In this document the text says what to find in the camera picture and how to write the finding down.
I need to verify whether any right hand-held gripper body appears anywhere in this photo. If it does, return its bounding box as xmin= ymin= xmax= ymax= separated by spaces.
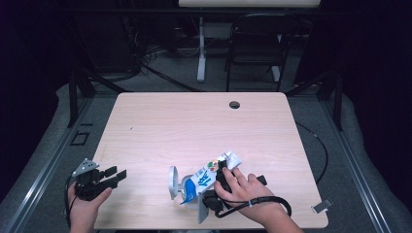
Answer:
xmin=196 ymin=174 xmax=269 ymax=225

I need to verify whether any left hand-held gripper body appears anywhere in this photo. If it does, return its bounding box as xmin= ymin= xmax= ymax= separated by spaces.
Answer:
xmin=71 ymin=157 xmax=112 ymax=202

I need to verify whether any white and blue pouch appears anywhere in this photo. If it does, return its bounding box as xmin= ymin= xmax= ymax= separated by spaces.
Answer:
xmin=179 ymin=150 xmax=243 ymax=206

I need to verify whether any clear jar with grey lid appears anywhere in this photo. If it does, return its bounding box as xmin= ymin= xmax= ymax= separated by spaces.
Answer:
xmin=168 ymin=165 xmax=208 ymax=212

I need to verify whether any person's left hand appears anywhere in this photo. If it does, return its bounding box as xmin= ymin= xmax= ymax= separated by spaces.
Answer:
xmin=66 ymin=183 xmax=114 ymax=224

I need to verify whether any person's right hand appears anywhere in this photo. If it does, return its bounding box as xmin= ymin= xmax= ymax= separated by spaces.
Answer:
xmin=213 ymin=166 xmax=283 ymax=224

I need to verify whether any black square floor plate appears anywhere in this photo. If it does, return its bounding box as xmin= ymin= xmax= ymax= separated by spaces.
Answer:
xmin=69 ymin=130 xmax=90 ymax=147

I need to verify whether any black metal stand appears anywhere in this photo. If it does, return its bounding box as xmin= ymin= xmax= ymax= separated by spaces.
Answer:
xmin=66 ymin=67 xmax=130 ymax=129
xmin=285 ymin=69 xmax=344 ymax=132

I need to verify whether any grey metal clip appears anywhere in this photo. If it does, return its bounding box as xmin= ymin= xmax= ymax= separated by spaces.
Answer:
xmin=311 ymin=198 xmax=334 ymax=215

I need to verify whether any short white desk leg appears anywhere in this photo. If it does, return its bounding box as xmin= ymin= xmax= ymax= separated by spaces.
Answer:
xmin=271 ymin=64 xmax=282 ymax=83

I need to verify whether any long white desk leg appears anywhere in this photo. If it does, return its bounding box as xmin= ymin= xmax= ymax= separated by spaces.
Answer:
xmin=196 ymin=17 xmax=207 ymax=83

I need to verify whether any black folding chair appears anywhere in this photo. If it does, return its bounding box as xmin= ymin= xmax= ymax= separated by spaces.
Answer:
xmin=223 ymin=13 xmax=300 ymax=92

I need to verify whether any grey box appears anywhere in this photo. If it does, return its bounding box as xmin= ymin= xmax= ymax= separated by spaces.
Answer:
xmin=203 ymin=22 xmax=233 ymax=41

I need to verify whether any left hand-held gripper cable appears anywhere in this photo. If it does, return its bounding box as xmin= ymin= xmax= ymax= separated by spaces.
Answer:
xmin=64 ymin=174 xmax=79 ymax=228

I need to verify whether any hand-held gripper cable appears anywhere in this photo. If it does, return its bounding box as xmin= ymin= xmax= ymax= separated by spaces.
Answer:
xmin=64 ymin=174 xmax=79 ymax=228
xmin=214 ymin=195 xmax=293 ymax=219

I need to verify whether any aluminium floor rail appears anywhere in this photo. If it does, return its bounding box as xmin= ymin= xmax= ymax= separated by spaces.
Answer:
xmin=3 ymin=96 xmax=95 ymax=233
xmin=319 ymin=100 xmax=394 ymax=233

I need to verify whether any right hand-held gripper cable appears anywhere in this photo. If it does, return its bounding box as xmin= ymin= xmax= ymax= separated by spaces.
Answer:
xmin=214 ymin=195 xmax=293 ymax=219

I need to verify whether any thin black floor cable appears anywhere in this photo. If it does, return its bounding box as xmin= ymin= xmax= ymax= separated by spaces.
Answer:
xmin=294 ymin=120 xmax=330 ymax=185

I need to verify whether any thick black floor cable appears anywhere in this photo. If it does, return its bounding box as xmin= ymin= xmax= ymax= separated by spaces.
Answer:
xmin=139 ymin=61 xmax=202 ymax=93

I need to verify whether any bundle of white cables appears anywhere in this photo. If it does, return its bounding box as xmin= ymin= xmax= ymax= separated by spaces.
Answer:
xmin=142 ymin=43 xmax=202 ymax=60

